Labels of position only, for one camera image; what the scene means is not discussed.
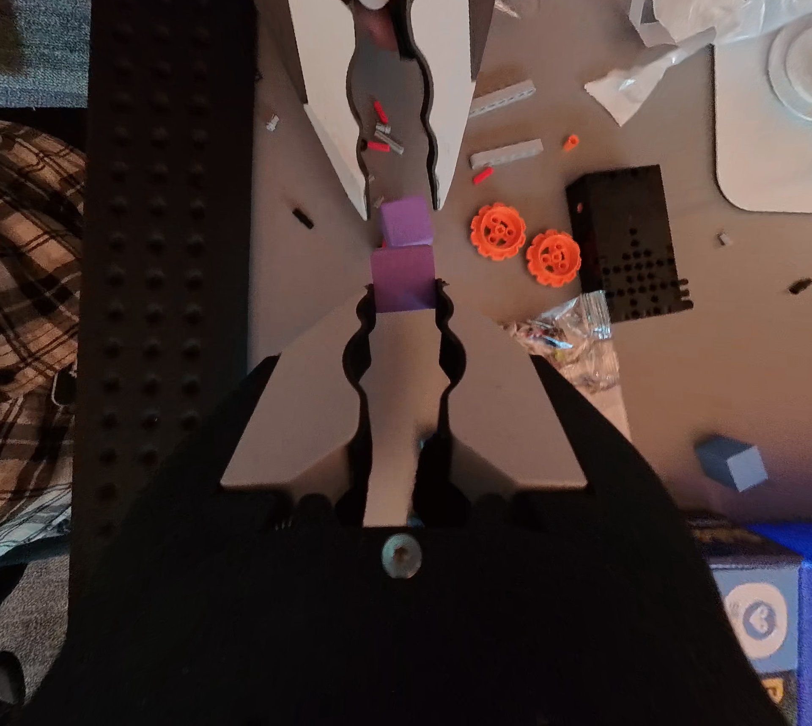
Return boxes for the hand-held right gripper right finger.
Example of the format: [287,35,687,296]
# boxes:
[436,280,587,490]

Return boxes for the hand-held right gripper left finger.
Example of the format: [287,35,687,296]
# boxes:
[220,287,376,489]

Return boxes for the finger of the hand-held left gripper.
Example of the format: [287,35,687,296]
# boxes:
[284,0,371,222]
[405,0,479,212]

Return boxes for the grey plastic beam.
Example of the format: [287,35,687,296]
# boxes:
[471,137,545,170]
[469,80,537,119]

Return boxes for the small clear bag of parts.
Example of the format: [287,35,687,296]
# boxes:
[507,291,632,441]

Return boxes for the orange gear wheel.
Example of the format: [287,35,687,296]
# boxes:
[471,203,527,261]

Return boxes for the black perforated control box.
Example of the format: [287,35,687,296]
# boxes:
[566,164,694,321]

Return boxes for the dark perforated panel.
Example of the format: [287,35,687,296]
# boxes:
[70,0,280,613]

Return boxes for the dark plaid cloth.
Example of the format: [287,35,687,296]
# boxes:
[0,120,86,556]

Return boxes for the blue printed kit box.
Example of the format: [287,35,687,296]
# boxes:
[688,517,812,726]

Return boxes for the white metal stand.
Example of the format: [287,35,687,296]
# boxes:
[713,28,812,213]

